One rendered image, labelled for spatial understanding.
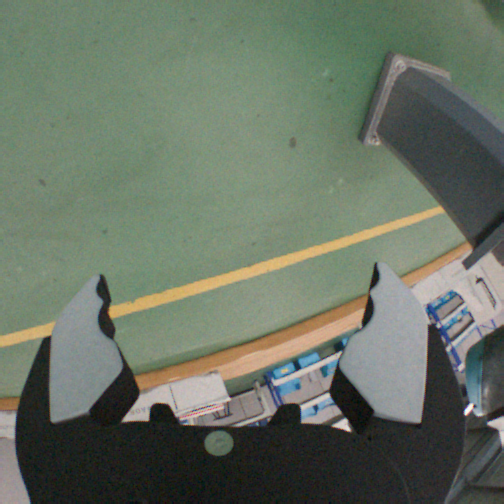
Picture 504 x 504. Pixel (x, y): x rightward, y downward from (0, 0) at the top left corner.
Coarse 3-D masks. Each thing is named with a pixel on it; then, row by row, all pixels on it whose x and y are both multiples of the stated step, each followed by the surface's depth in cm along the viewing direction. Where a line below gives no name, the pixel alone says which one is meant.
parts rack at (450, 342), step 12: (432, 312) 441; (456, 312) 441; (432, 324) 447; (468, 324) 484; (444, 336) 414; (456, 336) 460; (480, 336) 465; (324, 360) 392; (456, 360) 384; (300, 372) 380; (276, 384) 369; (324, 396) 359; (276, 408) 397; (336, 420) 376
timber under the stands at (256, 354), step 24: (432, 264) 179; (336, 312) 155; (360, 312) 167; (264, 336) 146; (288, 336) 146; (312, 336) 166; (192, 360) 135; (216, 360) 136; (240, 360) 142; (264, 360) 180; (144, 384) 125; (0, 408) 98
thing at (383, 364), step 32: (384, 288) 9; (384, 320) 8; (416, 320) 7; (352, 352) 7; (384, 352) 7; (416, 352) 6; (352, 384) 6; (384, 384) 6; (416, 384) 5; (352, 416) 6; (384, 416) 5; (416, 416) 5
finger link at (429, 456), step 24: (432, 336) 7; (432, 360) 6; (432, 384) 5; (456, 384) 5; (432, 408) 5; (456, 408) 4; (384, 432) 4; (408, 432) 4; (432, 432) 4; (456, 432) 4; (408, 456) 4; (432, 456) 4; (456, 456) 3; (408, 480) 3; (432, 480) 3
